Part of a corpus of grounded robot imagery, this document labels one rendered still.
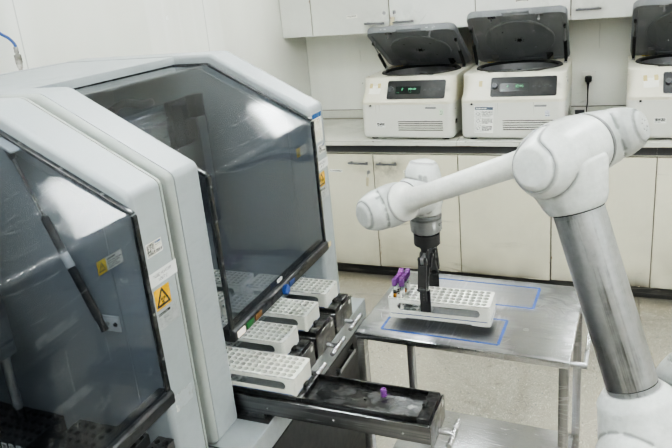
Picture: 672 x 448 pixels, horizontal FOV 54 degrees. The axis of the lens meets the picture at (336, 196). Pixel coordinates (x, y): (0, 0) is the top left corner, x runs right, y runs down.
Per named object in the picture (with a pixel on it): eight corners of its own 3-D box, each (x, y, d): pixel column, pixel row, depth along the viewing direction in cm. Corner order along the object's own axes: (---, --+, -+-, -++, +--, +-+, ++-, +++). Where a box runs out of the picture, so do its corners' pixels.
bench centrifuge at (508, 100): (461, 140, 370) (457, 14, 349) (480, 117, 424) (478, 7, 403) (565, 140, 349) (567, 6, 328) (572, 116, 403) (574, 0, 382)
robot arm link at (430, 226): (444, 208, 187) (445, 227, 189) (413, 207, 191) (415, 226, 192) (437, 218, 179) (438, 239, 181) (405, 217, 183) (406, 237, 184)
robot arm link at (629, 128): (572, 115, 149) (538, 127, 140) (648, 88, 134) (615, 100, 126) (591, 169, 149) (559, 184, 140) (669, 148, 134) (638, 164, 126)
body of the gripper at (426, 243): (435, 237, 181) (437, 268, 184) (442, 226, 189) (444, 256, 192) (409, 236, 184) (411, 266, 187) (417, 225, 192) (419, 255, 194)
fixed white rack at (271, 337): (196, 349, 195) (192, 330, 193) (214, 332, 204) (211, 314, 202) (285, 362, 184) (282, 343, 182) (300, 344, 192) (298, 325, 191)
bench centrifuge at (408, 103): (362, 139, 394) (354, 30, 374) (396, 118, 447) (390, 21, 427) (454, 141, 371) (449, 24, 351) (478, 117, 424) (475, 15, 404)
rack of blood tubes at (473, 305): (388, 316, 194) (387, 297, 192) (398, 301, 203) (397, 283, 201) (490, 327, 183) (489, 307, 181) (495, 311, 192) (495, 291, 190)
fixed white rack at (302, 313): (223, 324, 208) (220, 306, 207) (239, 309, 217) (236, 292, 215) (307, 335, 197) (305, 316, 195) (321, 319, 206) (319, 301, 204)
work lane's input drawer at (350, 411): (187, 406, 179) (182, 378, 177) (214, 378, 191) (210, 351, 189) (450, 457, 151) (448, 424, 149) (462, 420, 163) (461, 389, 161)
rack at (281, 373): (198, 383, 178) (194, 363, 176) (218, 363, 186) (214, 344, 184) (296, 400, 166) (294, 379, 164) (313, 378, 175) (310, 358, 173)
